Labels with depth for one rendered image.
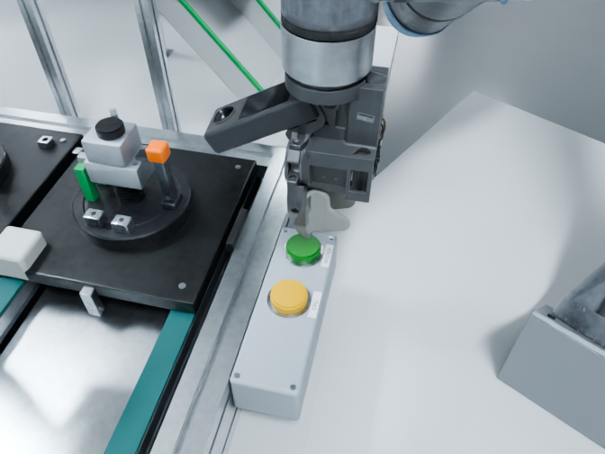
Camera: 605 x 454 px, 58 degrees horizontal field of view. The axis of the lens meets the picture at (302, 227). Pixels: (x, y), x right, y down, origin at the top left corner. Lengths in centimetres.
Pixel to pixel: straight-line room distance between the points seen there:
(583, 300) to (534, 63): 250
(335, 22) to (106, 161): 32
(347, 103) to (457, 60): 252
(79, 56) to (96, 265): 69
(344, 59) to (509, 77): 251
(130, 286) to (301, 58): 32
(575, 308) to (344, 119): 32
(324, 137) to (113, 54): 81
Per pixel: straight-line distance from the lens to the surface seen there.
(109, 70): 120
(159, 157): 61
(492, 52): 310
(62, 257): 68
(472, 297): 75
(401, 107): 258
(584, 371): 62
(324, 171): 51
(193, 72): 115
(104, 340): 66
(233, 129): 50
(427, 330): 71
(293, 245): 63
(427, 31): 57
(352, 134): 49
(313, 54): 43
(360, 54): 44
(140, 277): 63
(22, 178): 80
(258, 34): 89
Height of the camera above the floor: 145
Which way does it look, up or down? 47 degrees down
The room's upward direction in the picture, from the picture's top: straight up
